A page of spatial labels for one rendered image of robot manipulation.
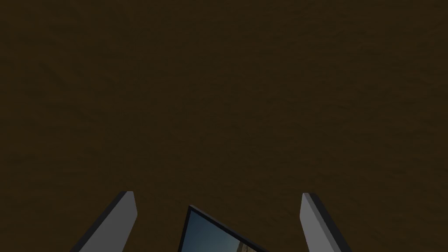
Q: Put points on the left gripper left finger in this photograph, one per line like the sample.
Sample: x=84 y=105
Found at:
x=112 y=225

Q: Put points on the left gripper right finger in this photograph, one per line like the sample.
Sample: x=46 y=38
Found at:
x=320 y=227

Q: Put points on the black framed blue picture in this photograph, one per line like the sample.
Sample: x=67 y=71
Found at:
x=210 y=236

